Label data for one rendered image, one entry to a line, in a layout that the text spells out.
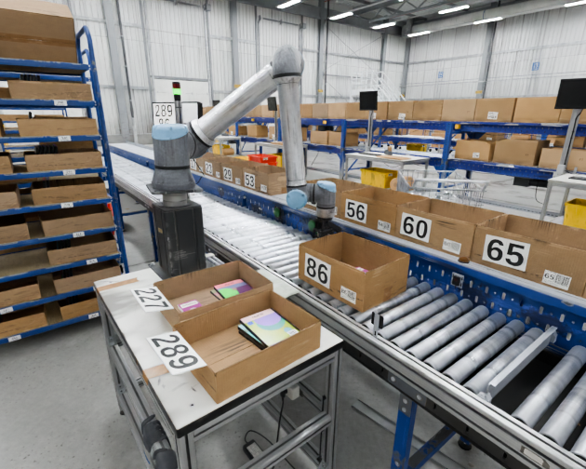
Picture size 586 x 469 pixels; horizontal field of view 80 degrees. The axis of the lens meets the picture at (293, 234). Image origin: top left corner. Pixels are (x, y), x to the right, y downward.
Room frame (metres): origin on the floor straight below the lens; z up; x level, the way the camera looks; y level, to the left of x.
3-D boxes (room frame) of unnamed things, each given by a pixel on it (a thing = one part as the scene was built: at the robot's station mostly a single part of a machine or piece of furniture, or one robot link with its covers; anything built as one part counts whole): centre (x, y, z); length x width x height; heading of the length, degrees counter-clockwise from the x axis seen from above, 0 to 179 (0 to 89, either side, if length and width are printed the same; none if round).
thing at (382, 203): (1.94, -0.51, 0.96); 0.39 x 0.29 x 0.17; 37
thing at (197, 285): (1.23, 0.31, 0.80); 0.38 x 0.28 x 0.10; 127
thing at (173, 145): (1.60, 0.54, 1.34); 0.17 x 0.15 x 0.18; 171
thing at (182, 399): (1.22, 0.36, 0.74); 1.00 x 0.58 x 0.03; 39
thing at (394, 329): (1.20, -0.50, 0.72); 0.52 x 0.05 x 0.05; 127
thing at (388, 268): (1.43, -0.26, 0.83); 0.39 x 0.29 x 0.17; 39
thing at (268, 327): (1.02, 0.07, 0.79); 0.19 x 0.14 x 0.02; 37
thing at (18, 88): (2.29, 1.48, 1.59); 0.40 x 0.30 x 0.10; 127
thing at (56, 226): (2.30, 1.49, 0.79); 0.40 x 0.30 x 0.10; 128
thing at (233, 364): (0.95, 0.14, 0.80); 0.38 x 0.28 x 0.10; 130
